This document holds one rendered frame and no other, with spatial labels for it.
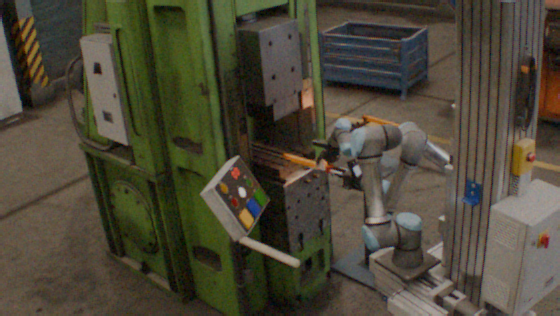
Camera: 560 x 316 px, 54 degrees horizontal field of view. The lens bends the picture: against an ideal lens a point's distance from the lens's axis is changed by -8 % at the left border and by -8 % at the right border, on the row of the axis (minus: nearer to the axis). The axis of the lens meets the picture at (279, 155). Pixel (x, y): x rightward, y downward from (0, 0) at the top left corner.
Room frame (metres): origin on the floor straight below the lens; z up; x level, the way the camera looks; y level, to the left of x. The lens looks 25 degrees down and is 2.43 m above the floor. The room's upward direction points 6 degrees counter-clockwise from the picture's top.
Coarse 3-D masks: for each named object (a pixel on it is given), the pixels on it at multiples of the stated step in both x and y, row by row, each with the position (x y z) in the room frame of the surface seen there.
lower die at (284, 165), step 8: (256, 144) 3.23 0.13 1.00; (264, 144) 3.23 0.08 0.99; (256, 152) 3.13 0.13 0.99; (264, 152) 3.10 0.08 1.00; (288, 152) 3.08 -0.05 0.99; (256, 160) 3.04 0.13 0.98; (280, 160) 2.99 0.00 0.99; (288, 160) 2.98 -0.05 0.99; (256, 168) 3.02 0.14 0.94; (272, 168) 2.93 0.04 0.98; (280, 168) 2.91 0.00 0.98; (288, 168) 2.95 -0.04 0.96; (296, 168) 2.99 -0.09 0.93; (280, 176) 2.90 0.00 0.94
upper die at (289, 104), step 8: (288, 96) 2.98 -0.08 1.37; (296, 96) 3.03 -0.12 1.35; (248, 104) 3.02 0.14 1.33; (256, 104) 2.98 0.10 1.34; (272, 104) 2.89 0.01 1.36; (280, 104) 2.93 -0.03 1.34; (288, 104) 2.98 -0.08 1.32; (296, 104) 3.02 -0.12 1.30; (248, 112) 3.03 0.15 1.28; (256, 112) 2.98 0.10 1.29; (264, 112) 2.94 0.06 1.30; (272, 112) 2.90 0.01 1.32; (280, 112) 2.93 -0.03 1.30; (288, 112) 2.97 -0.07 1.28; (272, 120) 2.90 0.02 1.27
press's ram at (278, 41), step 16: (256, 16) 3.24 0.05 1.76; (240, 32) 2.95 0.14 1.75; (256, 32) 2.87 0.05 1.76; (272, 32) 2.93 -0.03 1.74; (288, 32) 3.01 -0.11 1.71; (240, 48) 2.96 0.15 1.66; (256, 48) 2.88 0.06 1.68; (272, 48) 2.92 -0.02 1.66; (288, 48) 3.01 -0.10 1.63; (256, 64) 2.89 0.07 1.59; (272, 64) 2.91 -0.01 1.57; (288, 64) 3.00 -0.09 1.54; (256, 80) 2.89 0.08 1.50; (272, 80) 2.90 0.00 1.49; (288, 80) 2.99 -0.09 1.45; (256, 96) 2.90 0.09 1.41; (272, 96) 2.90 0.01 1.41
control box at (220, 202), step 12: (228, 168) 2.53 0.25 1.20; (240, 168) 2.60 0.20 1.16; (216, 180) 2.43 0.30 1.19; (228, 180) 2.46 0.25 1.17; (240, 180) 2.53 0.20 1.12; (252, 180) 2.61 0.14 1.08; (204, 192) 2.36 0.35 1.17; (216, 192) 2.34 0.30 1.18; (228, 192) 2.40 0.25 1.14; (252, 192) 2.54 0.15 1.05; (264, 192) 2.62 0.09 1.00; (216, 204) 2.34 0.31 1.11; (228, 204) 2.35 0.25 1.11; (240, 204) 2.41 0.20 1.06; (228, 216) 2.32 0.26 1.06; (252, 216) 2.41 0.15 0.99; (228, 228) 2.32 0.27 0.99; (240, 228) 2.30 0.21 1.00
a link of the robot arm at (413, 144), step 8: (408, 136) 2.48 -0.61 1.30; (416, 136) 2.46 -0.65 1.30; (408, 144) 2.44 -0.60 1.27; (416, 144) 2.43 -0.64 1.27; (424, 144) 2.46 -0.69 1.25; (408, 152) 2.42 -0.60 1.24; (416, 152) 2.41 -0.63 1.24; (400, 160) 2.44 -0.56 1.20; (408, 160) 2.41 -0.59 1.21; (416, 160) 2.41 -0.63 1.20; (400, 168) 2.43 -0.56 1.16; (408, 168) 2.41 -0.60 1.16; (400, 176) 2.42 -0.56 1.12; (408, 176) 2.42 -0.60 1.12; (392, 184) 2.44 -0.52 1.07; (400, 184) 2.42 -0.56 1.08; (392, 192) 2.42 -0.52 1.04; (400, 192) 2.42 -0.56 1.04; (392, 200) 2.42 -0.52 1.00; (392, 208) 2.42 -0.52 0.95
